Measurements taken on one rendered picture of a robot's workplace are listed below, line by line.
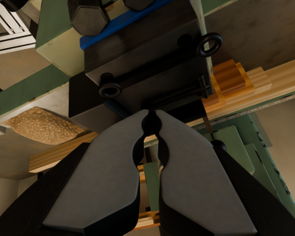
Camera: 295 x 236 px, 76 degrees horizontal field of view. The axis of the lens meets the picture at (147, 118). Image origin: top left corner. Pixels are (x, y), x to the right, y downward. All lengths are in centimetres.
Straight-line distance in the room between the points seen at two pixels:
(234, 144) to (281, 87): 15
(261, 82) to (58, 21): 31
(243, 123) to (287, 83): 18
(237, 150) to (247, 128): 26
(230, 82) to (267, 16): 9
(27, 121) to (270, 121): 273
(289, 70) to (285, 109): 256
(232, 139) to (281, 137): 253
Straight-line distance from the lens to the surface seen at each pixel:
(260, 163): 43
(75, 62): 20
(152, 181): 52
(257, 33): 33
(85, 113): 17
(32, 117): 38
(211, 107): 29
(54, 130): 40
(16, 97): 39
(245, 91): 33
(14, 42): 118
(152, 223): 226
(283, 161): 274
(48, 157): 52
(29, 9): 58
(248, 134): 54
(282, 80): 41
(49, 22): 20
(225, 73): 33
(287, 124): 289
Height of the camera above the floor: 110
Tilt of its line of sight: 28 degrees down
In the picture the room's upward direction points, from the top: 168 degrees clockwise
